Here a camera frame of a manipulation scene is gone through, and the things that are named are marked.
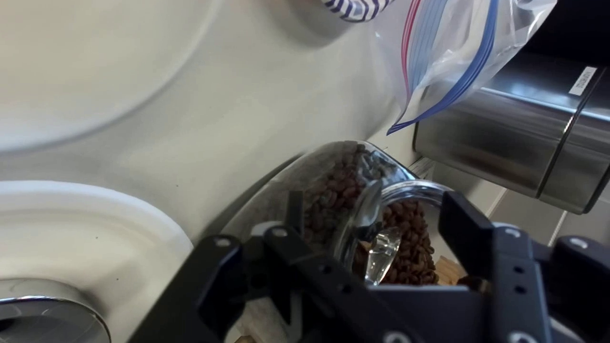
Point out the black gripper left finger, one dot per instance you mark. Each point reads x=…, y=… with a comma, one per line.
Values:
x=222, y=275

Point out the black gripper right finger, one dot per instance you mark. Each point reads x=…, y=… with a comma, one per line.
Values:
x=531, y=285

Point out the glass jar of coffee beans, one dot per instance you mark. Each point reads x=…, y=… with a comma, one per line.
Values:
x=329, y=182

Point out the middle patterned paper cup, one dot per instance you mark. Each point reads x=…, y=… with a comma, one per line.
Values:
x=69, y=67

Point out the stainless steel countertop bin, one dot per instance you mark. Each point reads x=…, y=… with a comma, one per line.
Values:
x=540, y=126

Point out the white jar lid with knob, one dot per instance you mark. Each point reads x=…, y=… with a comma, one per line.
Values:
x=113, y=248

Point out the empty blue patterned paper bowl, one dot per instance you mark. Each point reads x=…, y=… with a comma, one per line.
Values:
x=357, y=10

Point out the clear zip plastic bag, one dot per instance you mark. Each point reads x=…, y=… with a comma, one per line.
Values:
x=437, y=52

